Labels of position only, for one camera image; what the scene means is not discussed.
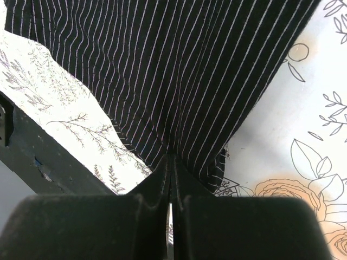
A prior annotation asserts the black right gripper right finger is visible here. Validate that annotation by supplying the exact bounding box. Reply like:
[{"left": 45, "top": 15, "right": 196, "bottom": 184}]
[{"left": 171, "top": 157, "right": 331, "bottom": 259}]

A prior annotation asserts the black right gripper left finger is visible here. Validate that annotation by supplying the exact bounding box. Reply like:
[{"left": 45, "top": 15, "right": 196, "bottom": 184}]
[{"left": 1, "top": 155, "right": 171, "bottom": 259}]

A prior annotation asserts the black table edge rail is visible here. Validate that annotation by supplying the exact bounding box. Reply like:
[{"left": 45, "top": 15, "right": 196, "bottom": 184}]
[{"left": 1, "top": 93, "right": 112, "bottom": 195}]

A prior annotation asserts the black pinstriped underwear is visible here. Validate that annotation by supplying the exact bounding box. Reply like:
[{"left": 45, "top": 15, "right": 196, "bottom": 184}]
[{"left": 4, "top": 1, "right": 319, "bottom": 192}]

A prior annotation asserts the floral patterned table mat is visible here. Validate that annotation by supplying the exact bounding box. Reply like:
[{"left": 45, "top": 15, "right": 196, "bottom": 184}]
[{"left": 1, "top": 1, "right": 346, "bottom": 259}]

